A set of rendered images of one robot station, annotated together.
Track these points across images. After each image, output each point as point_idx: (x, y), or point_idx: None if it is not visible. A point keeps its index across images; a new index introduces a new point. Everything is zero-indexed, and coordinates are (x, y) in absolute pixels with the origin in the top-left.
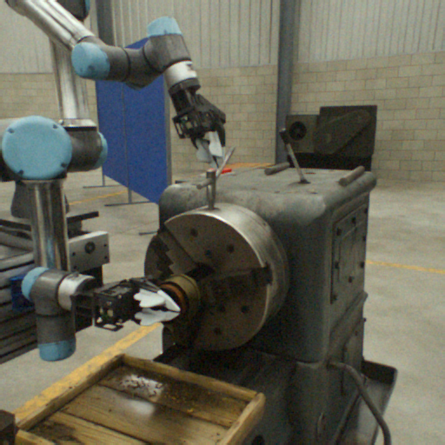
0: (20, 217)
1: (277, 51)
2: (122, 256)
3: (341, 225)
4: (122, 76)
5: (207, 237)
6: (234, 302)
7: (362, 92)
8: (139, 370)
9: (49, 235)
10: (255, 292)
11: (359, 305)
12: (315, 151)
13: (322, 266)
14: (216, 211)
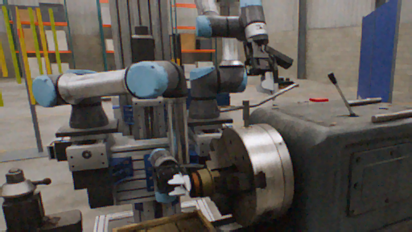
0: (189, 118)
1: None
2: None
3: (366, 155)
4: (223, 35)
5: (235, 147)
6: (245, 195)
7: None
8: (200, 222)
9: (172, 130)
10: (252, 191)
11: (405, 224)
12: None
13: (322, 184)
14: (245, 129)
